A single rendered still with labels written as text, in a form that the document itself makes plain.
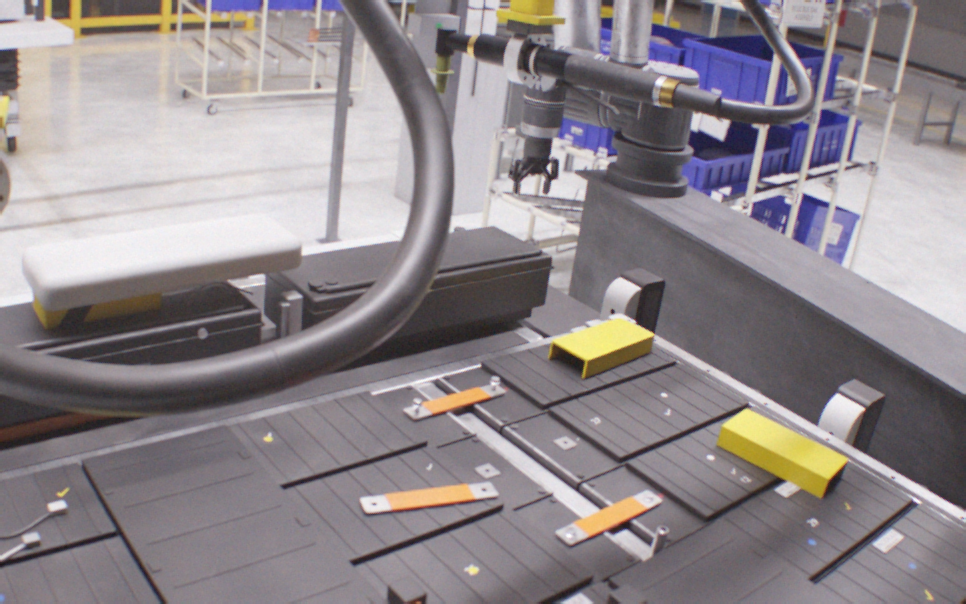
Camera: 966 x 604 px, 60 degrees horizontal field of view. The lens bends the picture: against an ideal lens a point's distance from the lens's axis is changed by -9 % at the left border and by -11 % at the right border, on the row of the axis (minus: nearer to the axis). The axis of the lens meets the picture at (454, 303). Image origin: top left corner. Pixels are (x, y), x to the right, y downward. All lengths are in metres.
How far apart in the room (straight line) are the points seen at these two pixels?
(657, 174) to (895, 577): 1.75
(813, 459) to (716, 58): 2.53
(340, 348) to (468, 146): 4.42
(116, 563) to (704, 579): 0.59
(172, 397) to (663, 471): 0.74
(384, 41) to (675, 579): 0.60
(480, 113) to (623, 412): 3.79
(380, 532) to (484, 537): 0.11
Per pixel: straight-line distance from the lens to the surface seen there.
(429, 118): 0.65
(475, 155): 4.99
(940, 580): 1.12
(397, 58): 0.67
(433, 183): 0.62
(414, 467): 1.06
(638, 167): 2.62
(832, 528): 1.13
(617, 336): 1.38
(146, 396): 0.52
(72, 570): 0.92
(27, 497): 1.02
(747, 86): 3.49
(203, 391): 0.52
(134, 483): 1.01
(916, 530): 1.19
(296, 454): 1.07
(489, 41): 1.48
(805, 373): 2.18
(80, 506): 0.99
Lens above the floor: 1.60
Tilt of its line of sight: 24 degrees down
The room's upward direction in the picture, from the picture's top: 7 degrees clockwise
